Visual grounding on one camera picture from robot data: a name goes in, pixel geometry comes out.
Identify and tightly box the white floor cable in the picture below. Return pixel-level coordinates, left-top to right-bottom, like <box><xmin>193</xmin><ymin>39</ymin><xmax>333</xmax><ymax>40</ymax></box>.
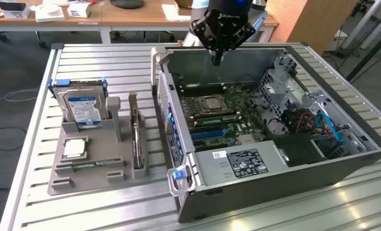
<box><xmin>0</xmin><ymin>86</ymin><xmax>41</xmax><ymax>102</ymax></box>

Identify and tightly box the green motherboard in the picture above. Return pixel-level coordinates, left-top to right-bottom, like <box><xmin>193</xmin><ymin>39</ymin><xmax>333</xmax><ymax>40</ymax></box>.
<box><xmin>176</xmin><ymin>81</ymin><xmax>274</xmax><ymax>152</ymax></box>

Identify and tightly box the brown cardboard box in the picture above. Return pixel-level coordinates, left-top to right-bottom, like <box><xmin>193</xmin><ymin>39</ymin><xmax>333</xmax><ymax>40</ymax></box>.
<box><xmin>173</xmin><ymin>0</ymin><xmax>193</xmax><ymax>10</ymax></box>

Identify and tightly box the metal disk bay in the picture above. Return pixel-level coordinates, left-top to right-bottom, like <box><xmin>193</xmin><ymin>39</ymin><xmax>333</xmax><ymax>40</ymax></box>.
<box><xmin>302</xmin><ymin>91</ymin><xmax>375</xmax><ymax>159</ymax></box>

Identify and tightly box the black monitor base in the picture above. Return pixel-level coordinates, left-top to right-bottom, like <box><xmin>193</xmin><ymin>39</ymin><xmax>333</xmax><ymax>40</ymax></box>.
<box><xmin>109</xmin><ymin>0</ymin><xmax>144</xmax><ymax>10</ymax></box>

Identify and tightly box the CPU socket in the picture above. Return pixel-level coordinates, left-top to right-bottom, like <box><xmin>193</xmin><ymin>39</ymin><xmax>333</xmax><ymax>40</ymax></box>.
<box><xmin>198</xmin><ymin>95</ymin><xmax>231</xmax><ymax>114</ymax></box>

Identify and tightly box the black expansion slot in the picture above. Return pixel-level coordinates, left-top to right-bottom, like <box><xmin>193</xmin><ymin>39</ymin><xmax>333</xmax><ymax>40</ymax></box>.
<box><xmin>192</xmin><ymin>141</ymin><xmax>234</xmax><ymax>149</ymax></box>

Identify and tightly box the black slanted pole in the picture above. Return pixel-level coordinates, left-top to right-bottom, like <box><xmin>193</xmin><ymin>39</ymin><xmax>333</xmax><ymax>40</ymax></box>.
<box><xmin>346</xmin><ymin>31</ymin><xmax>381</xmax><ymax>82</ymax></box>

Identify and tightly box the open dark grey PC case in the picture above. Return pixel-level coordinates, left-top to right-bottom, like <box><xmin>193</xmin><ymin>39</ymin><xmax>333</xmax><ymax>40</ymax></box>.
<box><xmin>149</xmin><ymin>45</ymin><xmax>381</xmax><ymax>223</ymax></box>

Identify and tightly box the grey plastic parts rack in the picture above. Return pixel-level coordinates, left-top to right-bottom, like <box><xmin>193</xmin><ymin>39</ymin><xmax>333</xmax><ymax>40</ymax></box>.
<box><xmin>46</xmin><ymin>96</ymin><xmax>151</xmax><ymax>196</ymax></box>

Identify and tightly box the blue wire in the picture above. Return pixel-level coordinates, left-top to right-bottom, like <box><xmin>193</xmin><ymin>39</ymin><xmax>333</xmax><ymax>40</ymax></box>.
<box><xmin>317</xmin><ymin>112</ymin><xmax>343</xmax><ymax>145</ymax></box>

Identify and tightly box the graphics card with black shroud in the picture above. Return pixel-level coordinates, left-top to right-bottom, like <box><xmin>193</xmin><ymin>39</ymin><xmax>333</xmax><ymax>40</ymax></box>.
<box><xmin>128</xmin><ymin>90</ymin><xmax>145</xmax><ymax>169</ymax></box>

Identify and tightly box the silver CPU chip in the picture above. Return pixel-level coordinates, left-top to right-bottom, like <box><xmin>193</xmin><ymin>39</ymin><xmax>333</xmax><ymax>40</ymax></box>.
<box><xmin>62</xmin><ymin>139</ymin><xmax>85</xmax><ymax>158</ymax></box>

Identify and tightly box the perforated metal drive cage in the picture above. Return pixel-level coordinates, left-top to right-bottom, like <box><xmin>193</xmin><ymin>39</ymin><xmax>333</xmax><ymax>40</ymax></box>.
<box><xmin>260</xmin><ymin>68</ymin><xmax>310</xmax><ymax>126</ymax></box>

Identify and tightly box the blue expansion slot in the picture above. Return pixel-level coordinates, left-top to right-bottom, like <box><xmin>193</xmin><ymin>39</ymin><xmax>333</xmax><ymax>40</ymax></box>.
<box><xmin>191</xmin><ymin>128</ymin><xmax>230</xmax><ymax>141</ymax></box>

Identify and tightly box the blue disk caddy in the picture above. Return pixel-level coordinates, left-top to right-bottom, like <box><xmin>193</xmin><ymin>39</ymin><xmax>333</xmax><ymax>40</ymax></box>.
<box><xmin>46</xmin><ymin>77</ymin><xmax>109</xmax><ymax>99</ymax></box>

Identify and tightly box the blue case latch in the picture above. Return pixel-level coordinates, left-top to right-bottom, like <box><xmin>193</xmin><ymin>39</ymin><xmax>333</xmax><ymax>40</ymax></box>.
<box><xmin>171</xmin><ymin>168</ymin><xmax>185</xmax><ymax>181</ymax></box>

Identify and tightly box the black floor cable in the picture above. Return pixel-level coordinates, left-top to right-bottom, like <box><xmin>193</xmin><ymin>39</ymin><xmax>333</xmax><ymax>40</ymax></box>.
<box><xmin>0</xmin><ymin>127</ymin><xmax>26</xmax><ymax>151</ymax></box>

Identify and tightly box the grey power supply unit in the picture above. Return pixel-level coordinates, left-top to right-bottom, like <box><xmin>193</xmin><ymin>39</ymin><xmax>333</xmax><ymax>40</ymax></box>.
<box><xmin>195</xmin><ymin>141</ymin><xmax>288</xmax><ymax>186</ymax></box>

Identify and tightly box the red wire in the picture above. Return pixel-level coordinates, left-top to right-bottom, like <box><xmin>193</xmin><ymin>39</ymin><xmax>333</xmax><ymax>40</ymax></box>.
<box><xmin>298</xmin><ymin>113</ymin><xmax>315</xmax><ymax>132</ymax></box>

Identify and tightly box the black air shroud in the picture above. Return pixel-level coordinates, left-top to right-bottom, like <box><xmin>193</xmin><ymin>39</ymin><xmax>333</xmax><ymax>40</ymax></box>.
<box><xmin>271</xmin><ymin>133</ymin><xmax>327</xmax><ymax>168</ymax></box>

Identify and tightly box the white floor box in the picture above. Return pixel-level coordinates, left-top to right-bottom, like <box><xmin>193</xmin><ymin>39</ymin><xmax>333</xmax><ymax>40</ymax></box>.
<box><xmin>325</xmin><ymin>30</ymin><xmax>347</xmax><ymax>52</ymax></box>

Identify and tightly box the white table frame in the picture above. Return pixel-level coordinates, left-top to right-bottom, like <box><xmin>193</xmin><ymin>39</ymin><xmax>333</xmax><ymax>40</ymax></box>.
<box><xmin>341</xmin><ymin>0</ymin><xmax>381</xmax><ymax>68</ymax></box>

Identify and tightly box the hard disk with blue label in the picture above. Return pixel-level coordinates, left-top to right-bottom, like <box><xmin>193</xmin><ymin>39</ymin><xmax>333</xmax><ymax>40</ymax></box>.
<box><xmin>54</xmin><ymin>88</ymin><xmax>109</xmax><ymax>129</ymax></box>

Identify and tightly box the wooden cabinet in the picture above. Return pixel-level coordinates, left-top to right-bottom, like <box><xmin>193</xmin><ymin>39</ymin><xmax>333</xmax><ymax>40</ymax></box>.
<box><xmin>264</xmin><ymin>0</ymin><xmax>359</xmax><ymax>55</ymax></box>

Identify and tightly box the white box with dark lid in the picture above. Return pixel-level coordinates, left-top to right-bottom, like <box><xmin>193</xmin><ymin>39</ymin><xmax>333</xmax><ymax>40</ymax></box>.
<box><xmin>0</xmin><ymin>2</ymin><xmax>30</xmax><ymax>19</ymax></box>

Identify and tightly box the wooden desk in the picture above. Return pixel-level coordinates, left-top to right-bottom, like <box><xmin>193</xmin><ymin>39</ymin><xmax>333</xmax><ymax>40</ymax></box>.
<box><xmin>99</xmin><ymin>0</ymin><xmax>280</xmax><ymax>44</ymax></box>
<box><xmin>0</xmin><ymin>0</ymin><xmax>103</xmax><ymax>44</ymax></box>

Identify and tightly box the small white printed box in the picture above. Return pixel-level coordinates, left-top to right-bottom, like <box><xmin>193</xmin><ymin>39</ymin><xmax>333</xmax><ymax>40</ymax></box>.
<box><xmin>66</xmin><ymin>2</ymin><xmax>92</xmax><ymax>18</ymax></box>

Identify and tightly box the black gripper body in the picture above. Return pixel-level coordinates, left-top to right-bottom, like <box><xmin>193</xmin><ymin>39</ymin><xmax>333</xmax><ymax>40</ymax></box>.
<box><xmin>206</xmin><ymin>0</ymin><xmax>254</xmax><ymax>52</ymax></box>

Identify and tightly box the white box with round disc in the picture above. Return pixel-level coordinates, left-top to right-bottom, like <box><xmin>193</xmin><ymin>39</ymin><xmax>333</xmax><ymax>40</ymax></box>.
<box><xmin>33</xmin><ymin>3</ymin><xmax>65</xmax><ymax>23</ymax></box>

